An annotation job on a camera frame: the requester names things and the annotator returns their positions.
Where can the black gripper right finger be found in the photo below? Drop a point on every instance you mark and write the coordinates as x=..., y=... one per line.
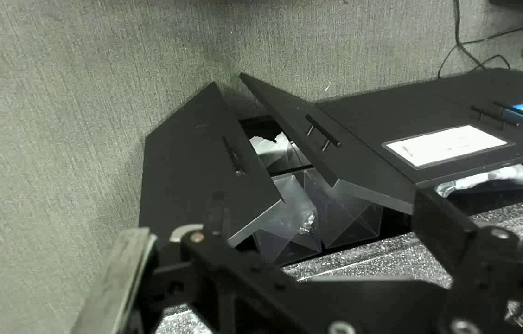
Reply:
x=484, y=262

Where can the black drawer with white label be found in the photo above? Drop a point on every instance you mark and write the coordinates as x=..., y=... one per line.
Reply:
x=439, y=129

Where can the black cabinet door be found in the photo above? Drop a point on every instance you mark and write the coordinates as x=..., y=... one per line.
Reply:
x=200, y=169
x=341, y=160

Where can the clear trash bag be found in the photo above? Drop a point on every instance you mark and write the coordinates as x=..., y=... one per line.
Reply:
x=311, y=216

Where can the black cabinet door right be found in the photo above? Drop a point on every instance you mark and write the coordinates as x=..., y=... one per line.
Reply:
x=341, y=160

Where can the black cabinet door left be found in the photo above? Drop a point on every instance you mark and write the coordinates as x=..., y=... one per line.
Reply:
x=200, y=169

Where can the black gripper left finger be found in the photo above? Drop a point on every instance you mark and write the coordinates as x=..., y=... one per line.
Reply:
x=230, y=292

